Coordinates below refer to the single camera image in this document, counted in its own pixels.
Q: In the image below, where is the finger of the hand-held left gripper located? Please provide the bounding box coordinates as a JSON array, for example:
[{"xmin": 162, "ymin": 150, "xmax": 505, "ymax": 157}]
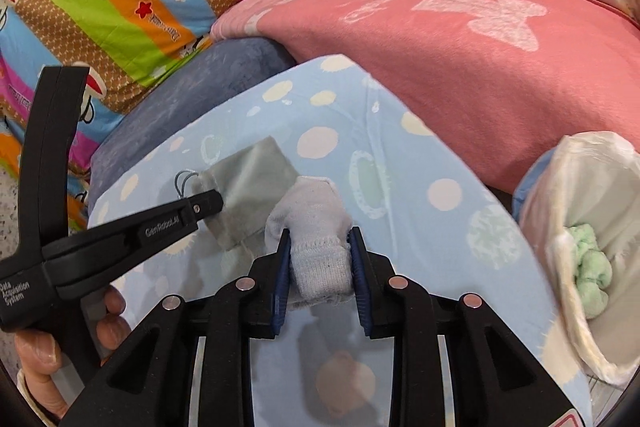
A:
[{"xmin": 42, "ymin": 189, "xmax": 224, "ymax": 300}]

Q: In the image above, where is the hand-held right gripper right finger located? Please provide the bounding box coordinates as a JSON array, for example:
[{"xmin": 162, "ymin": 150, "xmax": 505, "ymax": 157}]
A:
[{"xmin": 349, "ymin": 227, "xmax": 581, "ymax": 427}]

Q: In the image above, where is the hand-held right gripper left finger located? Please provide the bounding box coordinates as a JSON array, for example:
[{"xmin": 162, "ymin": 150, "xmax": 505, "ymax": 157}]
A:
[{"xmin": 60, "ymin": 228, "xmax": 292, "ymax": 427}]

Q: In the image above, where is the grey sock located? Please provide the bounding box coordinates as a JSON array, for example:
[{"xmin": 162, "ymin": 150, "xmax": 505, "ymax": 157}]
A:
[{"xmin": 265, "ymin": 177, "xmax": 353, "ymax": 310}]

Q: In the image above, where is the grey-green drawstring pouch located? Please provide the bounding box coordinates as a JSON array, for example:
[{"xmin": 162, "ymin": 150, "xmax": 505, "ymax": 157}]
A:
[{"xmin": 175, "ymin": 136, "xmax": 301, "ymax": 253}]

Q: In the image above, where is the light green fluffy cloth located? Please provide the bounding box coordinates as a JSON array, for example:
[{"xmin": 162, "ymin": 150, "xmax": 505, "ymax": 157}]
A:
[{"xmin": 565, "ymin": 226, "xmax": 613, "ymax": 319}]

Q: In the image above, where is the white plastic bag bin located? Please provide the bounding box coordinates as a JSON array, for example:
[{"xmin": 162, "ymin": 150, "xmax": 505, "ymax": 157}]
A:
[{"xmin": 520, "ymin": 131, "xmax": 640, "ymax": 385}]

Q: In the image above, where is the person's left hand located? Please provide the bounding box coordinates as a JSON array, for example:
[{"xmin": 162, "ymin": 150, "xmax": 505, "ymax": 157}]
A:
[{"xmin": 14, "ymin": 284, "xmax": 127, "ymax": 415}]

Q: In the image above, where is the light blue dotted sheet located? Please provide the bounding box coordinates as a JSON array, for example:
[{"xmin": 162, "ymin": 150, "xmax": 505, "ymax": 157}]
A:
[{"xmin": 87, "ymin": 54, "xmax": 593, "ymax": 427}]

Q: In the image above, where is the blue-grey cushion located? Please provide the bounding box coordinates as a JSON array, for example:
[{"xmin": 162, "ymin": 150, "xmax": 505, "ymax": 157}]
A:
[{"xmin": 90, "ymin": 38, "xmax": 296, "ymax": 208}]

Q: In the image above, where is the striped monkey printed blanket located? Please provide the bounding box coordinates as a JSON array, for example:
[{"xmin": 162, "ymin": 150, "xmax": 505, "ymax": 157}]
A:
[{"xmin": 0, "ymin": 0, "xmax": 301, "ymax": 228}]

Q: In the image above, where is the pink blanket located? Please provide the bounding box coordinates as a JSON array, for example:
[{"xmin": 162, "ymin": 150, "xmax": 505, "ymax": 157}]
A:
[{"xmin": 210, "ymin": 0, "xmax": 640, "ymax": 195}]

